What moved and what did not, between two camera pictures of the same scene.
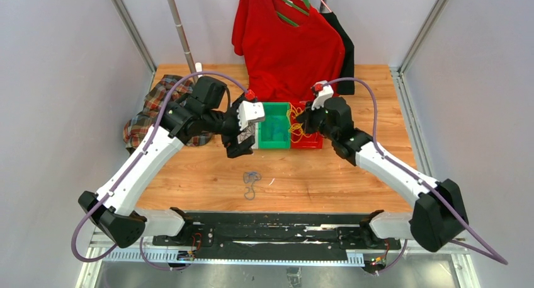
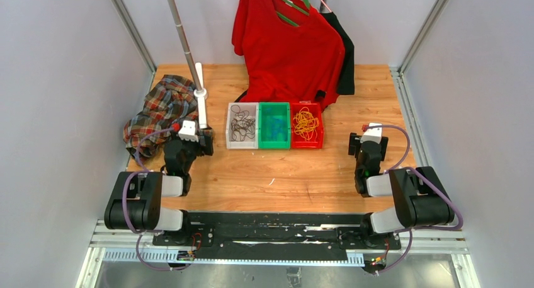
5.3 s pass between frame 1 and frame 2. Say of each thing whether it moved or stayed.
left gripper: moved
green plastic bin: stayed
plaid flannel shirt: stayed
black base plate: stayed
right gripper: moved
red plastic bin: stayed
